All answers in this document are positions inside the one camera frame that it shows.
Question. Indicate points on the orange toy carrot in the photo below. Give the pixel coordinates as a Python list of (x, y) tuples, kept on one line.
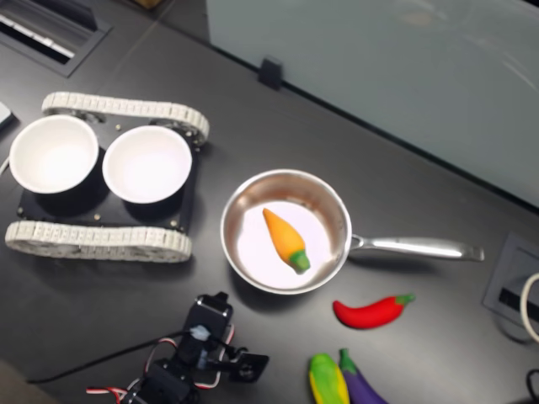
[(286, 240)]

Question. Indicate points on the pale grey putty lump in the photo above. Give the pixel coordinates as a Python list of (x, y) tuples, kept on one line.
[(200, 332)]

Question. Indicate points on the yellow toy corn cob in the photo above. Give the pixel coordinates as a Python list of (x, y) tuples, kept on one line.
[(328, 379)]

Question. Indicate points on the tracked vehicle with white tracks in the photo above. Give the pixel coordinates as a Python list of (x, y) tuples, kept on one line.
[(97, 242)]

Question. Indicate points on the red toy chilli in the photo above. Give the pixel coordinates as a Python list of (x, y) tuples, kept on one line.
[(366, 313)]

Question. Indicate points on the white bowl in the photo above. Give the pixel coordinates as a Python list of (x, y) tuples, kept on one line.
[(147, 164), (54, 153)]

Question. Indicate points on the purple toy aubergine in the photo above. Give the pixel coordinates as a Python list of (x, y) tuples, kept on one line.
[(362, 383)]

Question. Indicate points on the frosted glass desk divider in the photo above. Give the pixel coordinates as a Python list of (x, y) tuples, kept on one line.
[(379, 63)]

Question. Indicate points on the small black gripper camera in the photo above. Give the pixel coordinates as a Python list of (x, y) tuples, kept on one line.
[(248, 366)]

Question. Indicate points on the black divider bracket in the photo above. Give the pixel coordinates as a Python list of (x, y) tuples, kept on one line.
[(269, 73)]

